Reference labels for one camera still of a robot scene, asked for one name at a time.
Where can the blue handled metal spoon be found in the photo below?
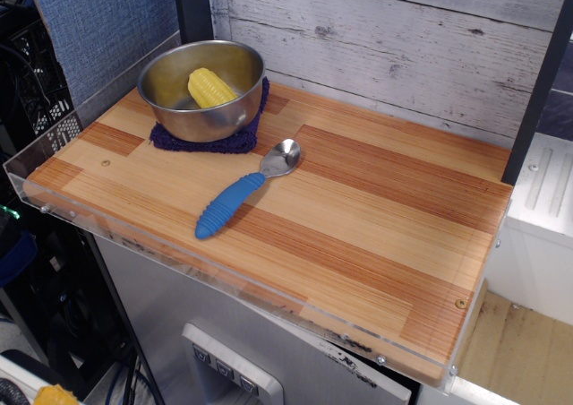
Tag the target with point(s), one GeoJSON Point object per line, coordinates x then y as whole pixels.
{"type": "Point", "coordinates": [281, 160]}

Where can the dark purple towel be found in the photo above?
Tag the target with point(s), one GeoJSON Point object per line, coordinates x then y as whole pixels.
{"type": "Point", "coordinates": [240, 143]}

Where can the clear acrylic table guard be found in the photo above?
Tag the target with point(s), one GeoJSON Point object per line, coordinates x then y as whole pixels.
{"type": "Point", "coordinates": [344, 237]}

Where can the yellow toy corn cob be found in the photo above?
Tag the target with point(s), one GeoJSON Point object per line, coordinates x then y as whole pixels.
{"type": "Point", "coordinates": [208, 90]}

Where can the stainless steel bowl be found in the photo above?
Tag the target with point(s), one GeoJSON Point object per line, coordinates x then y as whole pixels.
{"type": "Point", "coordinates": [163, 85]}

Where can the silver appliance with buttons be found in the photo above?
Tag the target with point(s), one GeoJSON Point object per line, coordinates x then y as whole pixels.
{"type": "Point", "coordinates": [160, 300]}

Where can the white ribbed box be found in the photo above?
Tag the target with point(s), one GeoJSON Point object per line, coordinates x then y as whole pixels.
{"type": "Point", "coordinates": [531, 260]}

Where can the black plastic crate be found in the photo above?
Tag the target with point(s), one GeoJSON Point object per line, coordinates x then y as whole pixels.
{"type": "Point", "coordinates": [36, 90]}

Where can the black vertical post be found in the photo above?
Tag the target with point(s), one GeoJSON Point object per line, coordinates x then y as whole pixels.
{"type": "Point", "coordinates": [550, 66]}

